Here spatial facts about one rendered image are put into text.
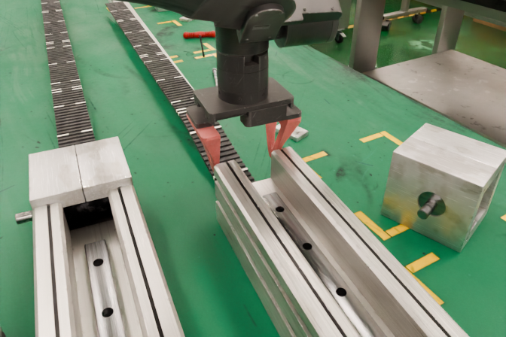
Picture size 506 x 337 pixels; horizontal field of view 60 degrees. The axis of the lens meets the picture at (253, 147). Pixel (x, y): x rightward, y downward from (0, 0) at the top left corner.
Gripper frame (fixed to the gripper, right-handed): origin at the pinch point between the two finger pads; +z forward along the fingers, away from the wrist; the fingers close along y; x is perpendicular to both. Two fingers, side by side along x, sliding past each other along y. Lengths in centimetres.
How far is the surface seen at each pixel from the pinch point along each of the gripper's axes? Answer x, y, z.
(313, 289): -22.9, -3.3, -2.6
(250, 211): -12.3, -4.3, -2.6
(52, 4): 97, -19, 2
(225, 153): 7.9, 0.2, 3.8
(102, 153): 2.6, -16.3, -3.7
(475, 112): 78, 142, 62
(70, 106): 29.4, -19.2, 2.5
